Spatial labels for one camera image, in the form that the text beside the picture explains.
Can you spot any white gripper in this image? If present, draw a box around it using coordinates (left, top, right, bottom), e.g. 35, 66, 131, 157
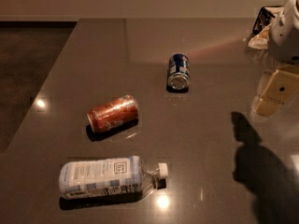
251, 15, 299, 117

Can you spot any blue pepsi can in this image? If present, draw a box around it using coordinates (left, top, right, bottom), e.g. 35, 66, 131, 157
167, 53, 190, 91

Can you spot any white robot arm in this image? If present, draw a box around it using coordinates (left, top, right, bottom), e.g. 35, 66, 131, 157
248, 0, 299, 117

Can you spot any red soda can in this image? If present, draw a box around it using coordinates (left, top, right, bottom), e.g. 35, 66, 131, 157
87, 95, 139, 133

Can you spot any crumpled snack bag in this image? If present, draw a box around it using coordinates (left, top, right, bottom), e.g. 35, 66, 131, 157
248, 25, 271, 49

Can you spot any clear plastic water bottle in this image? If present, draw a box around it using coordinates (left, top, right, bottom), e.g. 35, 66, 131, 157
59, 156, 169, 200

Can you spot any black wire basket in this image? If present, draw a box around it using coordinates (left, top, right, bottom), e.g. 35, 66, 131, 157
252, 6, 283, 35

